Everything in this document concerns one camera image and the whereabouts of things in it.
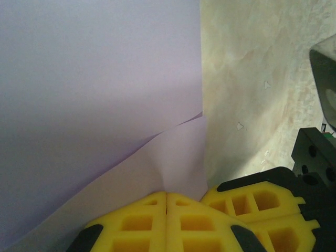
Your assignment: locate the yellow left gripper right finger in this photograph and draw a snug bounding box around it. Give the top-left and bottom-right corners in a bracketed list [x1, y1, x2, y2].
[166, 193, 266, 252]

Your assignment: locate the light purple paper sheet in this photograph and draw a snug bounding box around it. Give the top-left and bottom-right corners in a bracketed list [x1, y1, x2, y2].
[0, 0, 208, 252]

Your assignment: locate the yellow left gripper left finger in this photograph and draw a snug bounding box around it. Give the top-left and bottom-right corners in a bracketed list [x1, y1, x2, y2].
[65, 191, 167, 252]

